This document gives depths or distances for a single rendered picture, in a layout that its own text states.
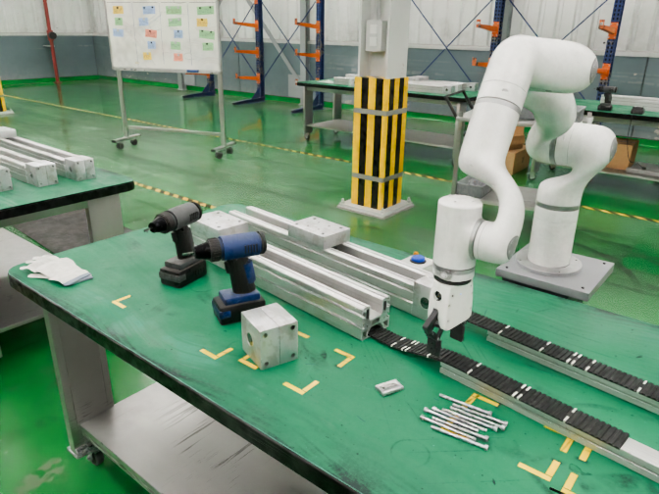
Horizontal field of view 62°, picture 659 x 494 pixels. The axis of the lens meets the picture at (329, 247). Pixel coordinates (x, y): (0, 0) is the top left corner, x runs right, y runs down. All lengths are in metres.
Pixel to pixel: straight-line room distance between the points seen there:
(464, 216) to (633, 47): 7.87
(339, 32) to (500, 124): 10.00
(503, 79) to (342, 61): 9.87
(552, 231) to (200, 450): 1.26
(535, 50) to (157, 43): 6.17
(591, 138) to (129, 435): 1.65
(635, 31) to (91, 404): 8.07
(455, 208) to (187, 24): 6.01
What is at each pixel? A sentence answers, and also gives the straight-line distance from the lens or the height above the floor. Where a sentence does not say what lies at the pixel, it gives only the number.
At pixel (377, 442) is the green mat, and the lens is 1.04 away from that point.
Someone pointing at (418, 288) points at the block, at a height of 0.86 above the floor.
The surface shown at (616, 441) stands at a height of 0.81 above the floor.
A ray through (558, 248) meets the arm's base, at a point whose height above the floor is 0.88.
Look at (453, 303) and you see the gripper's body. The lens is 1.13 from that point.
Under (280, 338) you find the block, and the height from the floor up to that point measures 0.84.
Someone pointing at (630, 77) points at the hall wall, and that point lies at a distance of 8.85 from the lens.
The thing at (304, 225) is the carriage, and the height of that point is 0.90.
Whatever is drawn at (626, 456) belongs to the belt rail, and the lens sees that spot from 1.11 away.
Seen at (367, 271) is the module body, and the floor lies 0.85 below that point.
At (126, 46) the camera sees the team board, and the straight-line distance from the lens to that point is 7.39.
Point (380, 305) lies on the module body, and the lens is 1.33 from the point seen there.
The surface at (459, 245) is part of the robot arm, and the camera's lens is 1.07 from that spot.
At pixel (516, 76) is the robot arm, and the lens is 1.16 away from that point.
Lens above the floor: 1.46
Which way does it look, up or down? 22 degrees down
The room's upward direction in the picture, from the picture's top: 1 degrees clockwise
